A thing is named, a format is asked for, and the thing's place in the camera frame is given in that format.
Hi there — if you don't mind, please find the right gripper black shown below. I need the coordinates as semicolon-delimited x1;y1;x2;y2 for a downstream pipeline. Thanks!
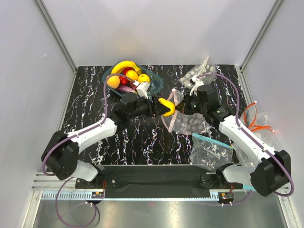
175;92;207;115

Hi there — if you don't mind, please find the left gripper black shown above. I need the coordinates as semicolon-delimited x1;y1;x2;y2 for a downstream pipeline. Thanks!
128;95;170;120

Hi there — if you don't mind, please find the pink zip top bag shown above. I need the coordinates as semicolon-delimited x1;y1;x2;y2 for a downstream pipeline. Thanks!
161;88;212;135

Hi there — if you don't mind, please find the orange peach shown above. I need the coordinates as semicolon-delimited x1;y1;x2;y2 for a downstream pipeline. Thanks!
106;75;120;89

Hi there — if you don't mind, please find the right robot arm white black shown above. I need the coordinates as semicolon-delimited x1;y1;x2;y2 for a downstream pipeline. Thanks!
176;85;295;197

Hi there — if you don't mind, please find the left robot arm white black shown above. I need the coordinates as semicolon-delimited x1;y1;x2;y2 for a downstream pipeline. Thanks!
41;93;175;188

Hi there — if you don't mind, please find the clear bag with white pieces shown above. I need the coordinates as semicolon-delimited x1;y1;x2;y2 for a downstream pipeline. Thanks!
179;56;217;89

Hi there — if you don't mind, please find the blue zip top bag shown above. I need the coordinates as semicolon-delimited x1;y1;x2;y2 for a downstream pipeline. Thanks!
190;133;233;172

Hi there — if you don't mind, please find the orange zip top bag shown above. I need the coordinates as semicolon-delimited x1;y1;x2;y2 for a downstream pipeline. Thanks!
240;101;276;147

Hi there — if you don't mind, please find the teal plastic fruit tray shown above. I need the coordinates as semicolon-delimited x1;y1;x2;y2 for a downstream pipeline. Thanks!
102;63;163;95

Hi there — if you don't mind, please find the orange fruit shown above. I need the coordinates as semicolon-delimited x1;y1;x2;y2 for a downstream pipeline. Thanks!
137;74;151;83

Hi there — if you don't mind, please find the red pepper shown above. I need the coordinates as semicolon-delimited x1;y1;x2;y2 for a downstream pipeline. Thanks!
119;67;133;85

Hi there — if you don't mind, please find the yellow banana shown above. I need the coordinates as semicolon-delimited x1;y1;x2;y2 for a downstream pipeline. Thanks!
111;60;142;74

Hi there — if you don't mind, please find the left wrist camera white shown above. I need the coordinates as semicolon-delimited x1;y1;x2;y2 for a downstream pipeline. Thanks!
136;81;150;99

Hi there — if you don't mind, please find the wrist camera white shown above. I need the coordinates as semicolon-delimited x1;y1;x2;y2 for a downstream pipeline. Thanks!
190;76;204;96
136;81;150;99

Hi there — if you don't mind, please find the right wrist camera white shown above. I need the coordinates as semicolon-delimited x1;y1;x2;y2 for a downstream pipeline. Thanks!
190;76;204;96

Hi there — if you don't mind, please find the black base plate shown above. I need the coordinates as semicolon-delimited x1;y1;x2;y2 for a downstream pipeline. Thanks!
75;165;242;196

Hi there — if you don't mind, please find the white cable duct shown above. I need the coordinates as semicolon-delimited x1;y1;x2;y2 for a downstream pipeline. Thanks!
41;190;220;201

